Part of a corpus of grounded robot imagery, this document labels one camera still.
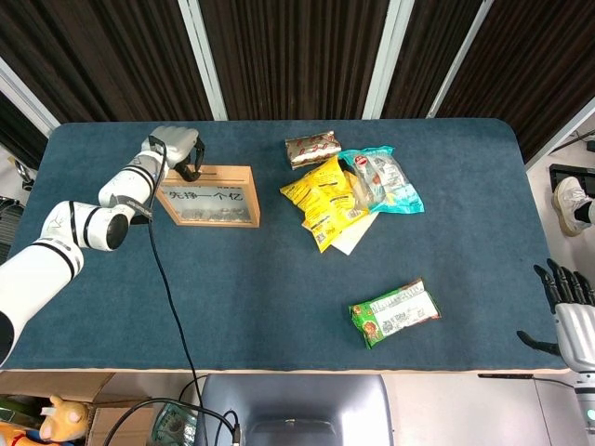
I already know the black floor stand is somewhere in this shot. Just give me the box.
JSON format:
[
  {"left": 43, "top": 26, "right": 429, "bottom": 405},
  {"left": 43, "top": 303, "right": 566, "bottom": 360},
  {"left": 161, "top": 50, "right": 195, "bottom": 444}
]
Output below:
[{"left": 548, "top": 164, "right": 595, "bottom": 192}]

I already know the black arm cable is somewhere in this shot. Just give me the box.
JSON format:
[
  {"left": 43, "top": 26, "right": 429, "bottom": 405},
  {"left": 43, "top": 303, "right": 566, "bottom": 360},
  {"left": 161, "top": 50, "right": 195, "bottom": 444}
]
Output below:
[{"left": 104, "top": 133, "right": 244, "bottom": 446}]

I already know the yellow plush toy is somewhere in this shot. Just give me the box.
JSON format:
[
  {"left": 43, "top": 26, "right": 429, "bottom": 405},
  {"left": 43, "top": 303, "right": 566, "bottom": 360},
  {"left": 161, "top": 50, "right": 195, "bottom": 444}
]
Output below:
[{"left": 0, "top": 394, "right": 89, "bottom": 446}]

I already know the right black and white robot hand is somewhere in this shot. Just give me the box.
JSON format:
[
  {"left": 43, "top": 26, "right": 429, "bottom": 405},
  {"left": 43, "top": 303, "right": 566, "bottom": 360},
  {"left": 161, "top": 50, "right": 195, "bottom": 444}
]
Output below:
[{"left": 517, "top": 258, "right": 595, "bottom": 373}]

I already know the blue table mat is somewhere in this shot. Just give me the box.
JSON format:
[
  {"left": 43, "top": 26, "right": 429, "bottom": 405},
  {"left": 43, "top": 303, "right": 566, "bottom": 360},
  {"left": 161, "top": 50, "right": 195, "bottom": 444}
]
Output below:
[{"left": 0, "top": 117, "right": 571, "bottom": 373}]

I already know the wooden coin box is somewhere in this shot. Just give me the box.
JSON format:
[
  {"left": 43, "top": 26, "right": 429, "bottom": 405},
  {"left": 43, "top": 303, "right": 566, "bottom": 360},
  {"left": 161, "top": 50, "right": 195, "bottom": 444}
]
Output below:
[{"left": 155, "top": 164, "right": 261, "bottom": 229}]

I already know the gold and red snack packet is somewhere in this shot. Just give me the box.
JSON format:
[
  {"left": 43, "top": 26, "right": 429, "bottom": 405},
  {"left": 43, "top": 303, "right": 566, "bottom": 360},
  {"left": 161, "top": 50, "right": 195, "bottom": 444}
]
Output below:
[{"left": 284, "top": 130, "right": 343, "bottom": 171}]

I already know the teal snack bag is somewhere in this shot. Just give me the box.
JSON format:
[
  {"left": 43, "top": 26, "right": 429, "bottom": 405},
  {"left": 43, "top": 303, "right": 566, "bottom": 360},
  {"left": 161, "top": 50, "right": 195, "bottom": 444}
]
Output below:
[{"left": 337, "top": 145, "right": 426, "bottom": 216}]

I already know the cardboard box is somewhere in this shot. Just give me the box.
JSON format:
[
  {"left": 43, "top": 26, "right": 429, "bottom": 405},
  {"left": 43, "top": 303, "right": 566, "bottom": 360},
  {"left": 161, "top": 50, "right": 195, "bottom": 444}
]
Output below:
[{"left": 0, "top": 371, "right": 154, "bottom": 446}]

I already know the yellow snack bag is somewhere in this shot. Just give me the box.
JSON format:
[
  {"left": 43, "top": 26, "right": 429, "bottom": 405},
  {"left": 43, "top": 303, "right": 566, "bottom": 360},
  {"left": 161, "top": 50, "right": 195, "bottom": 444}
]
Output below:
[
  {"left": 279, "top": 155, "right": 359, "bottom": 224},
  {"left": 301, "top": 194, "right": 371, "bottom": 255}
]

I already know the thin black cable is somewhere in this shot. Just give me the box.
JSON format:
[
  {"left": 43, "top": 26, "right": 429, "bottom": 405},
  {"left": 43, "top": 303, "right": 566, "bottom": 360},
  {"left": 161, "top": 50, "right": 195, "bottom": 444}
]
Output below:
[{"left": 178, "top": 374, "right": 208, "bottom": 406}]

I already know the white sneaker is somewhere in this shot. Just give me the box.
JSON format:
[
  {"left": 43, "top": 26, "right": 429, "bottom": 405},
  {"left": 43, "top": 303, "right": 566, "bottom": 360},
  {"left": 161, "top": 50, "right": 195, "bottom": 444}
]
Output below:
[{"left": 550, "top": 176, "right": 595, "bottom": 238}]

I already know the green snack packet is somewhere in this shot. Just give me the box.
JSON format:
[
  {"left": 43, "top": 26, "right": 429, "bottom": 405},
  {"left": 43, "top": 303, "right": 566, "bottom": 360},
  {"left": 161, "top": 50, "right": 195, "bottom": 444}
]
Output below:
[{"left": 349, "top": 277, "right": 442, "bottom": 349}]

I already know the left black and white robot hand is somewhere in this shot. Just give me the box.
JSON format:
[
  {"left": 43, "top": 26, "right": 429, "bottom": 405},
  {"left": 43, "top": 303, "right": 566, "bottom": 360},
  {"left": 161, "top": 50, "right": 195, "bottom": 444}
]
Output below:
[{"left": 141, "top": 125, "right": 206, "bottom": 183}]

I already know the white paper sheet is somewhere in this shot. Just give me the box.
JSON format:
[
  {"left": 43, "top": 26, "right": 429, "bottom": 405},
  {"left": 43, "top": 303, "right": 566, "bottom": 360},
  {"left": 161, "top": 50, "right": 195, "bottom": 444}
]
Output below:
[{"left": 330, "top": 211, "right": 380, "bottom": 256}]

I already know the white partition post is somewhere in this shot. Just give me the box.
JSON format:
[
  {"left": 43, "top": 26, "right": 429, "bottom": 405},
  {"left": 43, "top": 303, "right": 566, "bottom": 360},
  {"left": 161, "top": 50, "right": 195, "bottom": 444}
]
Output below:
[
  {"left": 178, "top": 0, "right": 229, "bottom": 121},
  {"left": 361, "top": 0, "right": 403, "bottom": 120},
  {"left": 426, "top": 0, "right": 495, "bottom": 118}
]

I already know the green patterned packet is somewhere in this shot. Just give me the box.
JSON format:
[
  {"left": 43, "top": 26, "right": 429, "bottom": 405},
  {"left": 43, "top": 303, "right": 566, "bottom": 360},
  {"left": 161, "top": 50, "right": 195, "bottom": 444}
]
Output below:
[{"left": 151, "top": 398, "right": 199, "bottom": 446}]

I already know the grey chair back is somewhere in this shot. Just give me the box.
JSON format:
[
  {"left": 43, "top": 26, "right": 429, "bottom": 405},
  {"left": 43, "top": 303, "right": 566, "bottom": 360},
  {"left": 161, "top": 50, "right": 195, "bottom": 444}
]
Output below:
[{"left": 197, "top": 373, "right": 395, "bottom": 446}]

